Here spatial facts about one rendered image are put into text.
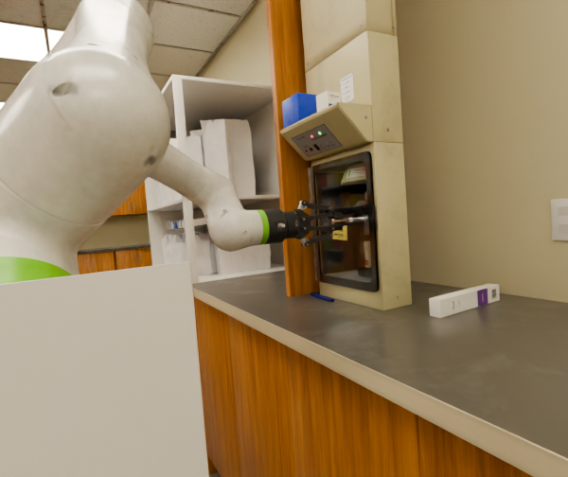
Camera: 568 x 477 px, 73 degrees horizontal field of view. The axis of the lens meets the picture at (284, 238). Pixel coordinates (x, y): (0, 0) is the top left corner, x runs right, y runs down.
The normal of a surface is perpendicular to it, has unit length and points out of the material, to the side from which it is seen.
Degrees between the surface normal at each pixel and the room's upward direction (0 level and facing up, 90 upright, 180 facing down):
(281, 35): 90
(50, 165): 115
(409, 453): 90
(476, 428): 90
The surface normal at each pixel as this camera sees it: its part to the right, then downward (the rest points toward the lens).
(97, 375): 0.51, 0.01
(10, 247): 0.45, -0.72
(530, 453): -0.88, 0.09
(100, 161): 0.35, 0.66
